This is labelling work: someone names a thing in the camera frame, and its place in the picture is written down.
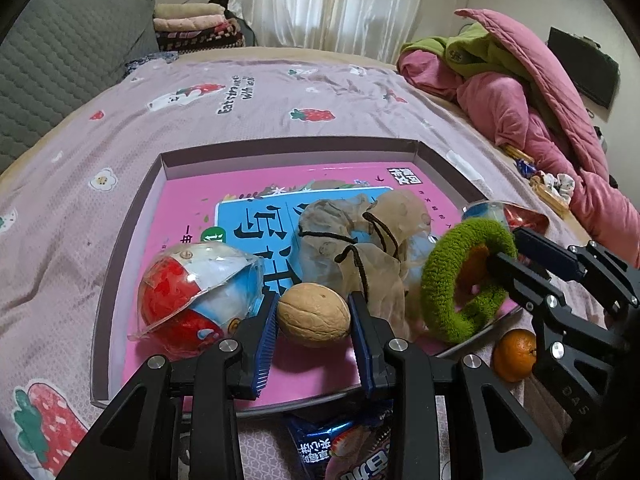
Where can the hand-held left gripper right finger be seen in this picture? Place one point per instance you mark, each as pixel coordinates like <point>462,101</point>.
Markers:
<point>362,350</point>

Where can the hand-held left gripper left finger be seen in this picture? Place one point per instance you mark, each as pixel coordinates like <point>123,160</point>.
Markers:
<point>262,350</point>

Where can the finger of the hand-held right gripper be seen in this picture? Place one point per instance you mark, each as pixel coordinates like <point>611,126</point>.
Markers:
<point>545,255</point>
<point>515,272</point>

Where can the walnut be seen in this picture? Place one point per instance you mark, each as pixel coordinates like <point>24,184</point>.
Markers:
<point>314,315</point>

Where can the blue orange toy egg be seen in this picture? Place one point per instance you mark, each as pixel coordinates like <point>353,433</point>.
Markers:
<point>487,211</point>

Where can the green fuzzy scrunchie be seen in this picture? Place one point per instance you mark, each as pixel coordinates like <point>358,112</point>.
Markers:
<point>442,300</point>

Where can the beige mesh scrunchie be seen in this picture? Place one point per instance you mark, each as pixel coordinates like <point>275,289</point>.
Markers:
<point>340,240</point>

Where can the grey shallow cardboard box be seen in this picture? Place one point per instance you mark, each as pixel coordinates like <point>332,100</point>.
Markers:
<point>280,152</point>

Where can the small orange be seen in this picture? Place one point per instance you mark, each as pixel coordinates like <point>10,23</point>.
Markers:
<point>475,260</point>
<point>515,355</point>

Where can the small wicker basket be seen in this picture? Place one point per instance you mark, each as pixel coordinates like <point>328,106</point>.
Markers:
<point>552,192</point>

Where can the blue candy wrapper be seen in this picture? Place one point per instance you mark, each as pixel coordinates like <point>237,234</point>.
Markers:
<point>526,166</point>

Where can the red wrapped toy egg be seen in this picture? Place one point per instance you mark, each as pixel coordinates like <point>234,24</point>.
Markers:
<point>180,300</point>

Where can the blue cookie packet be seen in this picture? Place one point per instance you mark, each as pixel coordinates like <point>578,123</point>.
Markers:
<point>325,445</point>

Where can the pink picture book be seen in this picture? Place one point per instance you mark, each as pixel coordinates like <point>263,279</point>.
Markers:
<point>185,210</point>

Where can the pink quilt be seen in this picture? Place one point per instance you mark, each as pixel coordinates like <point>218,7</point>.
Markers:
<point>500,100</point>

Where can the black television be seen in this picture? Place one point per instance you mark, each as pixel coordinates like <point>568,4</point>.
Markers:
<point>582,67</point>

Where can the green blanket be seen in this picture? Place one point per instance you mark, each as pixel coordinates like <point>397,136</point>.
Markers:
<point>475,52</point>

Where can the dark floral cloth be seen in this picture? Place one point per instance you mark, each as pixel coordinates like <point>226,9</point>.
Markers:
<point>150,61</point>

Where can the white curtain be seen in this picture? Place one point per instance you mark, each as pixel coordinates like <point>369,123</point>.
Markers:
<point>335,5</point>

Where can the stack of folded blankets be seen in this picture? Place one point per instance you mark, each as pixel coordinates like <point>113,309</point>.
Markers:
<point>195,27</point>

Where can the grey quilted headboard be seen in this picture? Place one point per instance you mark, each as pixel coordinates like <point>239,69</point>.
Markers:
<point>70,45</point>

